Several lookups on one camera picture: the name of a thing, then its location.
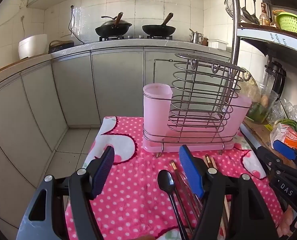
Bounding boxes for black plastic spoon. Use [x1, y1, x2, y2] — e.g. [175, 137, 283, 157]
[158, 169, 189, 240]

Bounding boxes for wooden cutting board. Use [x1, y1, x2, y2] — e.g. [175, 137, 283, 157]
[243, 119, 297, 169]

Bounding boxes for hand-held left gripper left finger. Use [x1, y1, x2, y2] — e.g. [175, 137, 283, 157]
[16, 145, 115, 240]

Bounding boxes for green plastic basket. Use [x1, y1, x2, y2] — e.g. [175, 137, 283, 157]
[276, 12, 297, 37]

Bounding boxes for white plastic tray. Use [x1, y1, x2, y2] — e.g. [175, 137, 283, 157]
[208, 39, 229, 51]

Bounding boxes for metal wire utensil rack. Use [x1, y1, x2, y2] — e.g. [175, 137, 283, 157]
[142, 53, 251, 158]

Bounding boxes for wire skimmer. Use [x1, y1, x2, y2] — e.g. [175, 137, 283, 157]
[225, 0, 236, 20]

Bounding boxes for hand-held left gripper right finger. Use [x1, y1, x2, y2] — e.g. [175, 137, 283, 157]
[179, 144, 283, 240]

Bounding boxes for plastic bag with orange packet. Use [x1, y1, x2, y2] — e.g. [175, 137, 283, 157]
[270, 123, 297, 151]

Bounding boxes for black wok with glass lid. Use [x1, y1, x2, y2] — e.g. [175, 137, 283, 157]
[95, 12, 133, 37]

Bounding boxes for dark brown countertop appliance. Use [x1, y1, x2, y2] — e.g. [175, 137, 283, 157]
[48, 40, 74, 54]

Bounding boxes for gas stove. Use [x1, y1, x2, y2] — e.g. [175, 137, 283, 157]
[98, 34, 174, 41]

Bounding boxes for grey kitchen cabinets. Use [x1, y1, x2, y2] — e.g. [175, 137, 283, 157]
[0, 40, 235, 233]

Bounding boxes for black hanging ladle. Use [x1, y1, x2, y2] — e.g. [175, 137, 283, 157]
[241, 0, 259, 24]

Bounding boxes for metal shelf rack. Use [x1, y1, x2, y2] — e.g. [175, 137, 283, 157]
[229, 0, 297, 64]

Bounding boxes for pink polka dot blanket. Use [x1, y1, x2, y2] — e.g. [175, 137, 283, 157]
[63, 116, 297, 240]

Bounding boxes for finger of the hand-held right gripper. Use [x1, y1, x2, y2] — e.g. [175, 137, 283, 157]
[257, 145, 297, 179]
[273, 140, 297, 172]

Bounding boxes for metal kettle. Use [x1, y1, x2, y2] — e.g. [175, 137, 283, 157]
[189, 28, 204, 44]

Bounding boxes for black wok with wooden handle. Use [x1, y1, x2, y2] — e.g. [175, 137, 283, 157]
[142, 13, 176, 37]

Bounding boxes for white rice cooker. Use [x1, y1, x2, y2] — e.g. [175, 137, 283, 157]
[18, 34, 48, 60]

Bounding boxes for brown glass bottle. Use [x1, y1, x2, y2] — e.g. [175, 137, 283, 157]
[259, 2, 270, 26]

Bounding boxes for clear container with green vegetables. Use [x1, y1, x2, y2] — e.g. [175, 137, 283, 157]
[246, 79, 279, 125]

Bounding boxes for black blender jug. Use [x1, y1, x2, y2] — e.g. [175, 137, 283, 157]
[262, 60, 287, 102]

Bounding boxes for black power cable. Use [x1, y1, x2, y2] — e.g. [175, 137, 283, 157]
[68, 5, 84, 44]

